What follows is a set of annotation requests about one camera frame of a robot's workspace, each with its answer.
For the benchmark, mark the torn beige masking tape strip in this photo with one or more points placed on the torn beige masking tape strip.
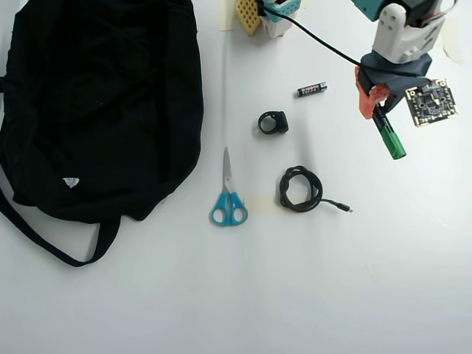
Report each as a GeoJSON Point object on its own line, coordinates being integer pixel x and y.
{"type": "Point", "coordinates": [454, 49]}

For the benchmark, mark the white teal robot arm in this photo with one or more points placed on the white teal robot arm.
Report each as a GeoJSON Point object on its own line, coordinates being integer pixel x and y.
{"type": "Point", "coordinates": [398, 33]}

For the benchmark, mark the short beige masking tape strip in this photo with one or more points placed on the short beige masking tape strip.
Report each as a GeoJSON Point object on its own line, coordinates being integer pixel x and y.
{"type": "Point", "coordinates": [260, 204]}

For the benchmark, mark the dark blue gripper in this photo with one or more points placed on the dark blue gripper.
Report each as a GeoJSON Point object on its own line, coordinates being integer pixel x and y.
{"type": "Point", "coordinates": [369, 99]}

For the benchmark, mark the white teal robot base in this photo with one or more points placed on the white teal robot base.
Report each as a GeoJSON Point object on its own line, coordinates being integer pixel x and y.
{"type": "Point", "coordinates": [278, 20]}

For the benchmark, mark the yellow perforated block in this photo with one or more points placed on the yellow perforated block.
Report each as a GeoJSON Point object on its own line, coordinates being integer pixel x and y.
{"type": "Point", "coordinates": [249, 18]}

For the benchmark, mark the green black marker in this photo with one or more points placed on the green black marker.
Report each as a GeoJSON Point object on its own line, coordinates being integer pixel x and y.
{"type": "Point", "coordinates": [391, 140]}

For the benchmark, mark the black fabric bag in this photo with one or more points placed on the black fabric bag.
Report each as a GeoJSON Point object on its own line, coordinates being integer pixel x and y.
{"type": "Point", "coordinates": [96, 110]}

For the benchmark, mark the black AAA battery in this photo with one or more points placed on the black AAA battery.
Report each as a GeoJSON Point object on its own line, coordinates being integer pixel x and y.
{"type": "Point", "coordinates": [311, 89]}

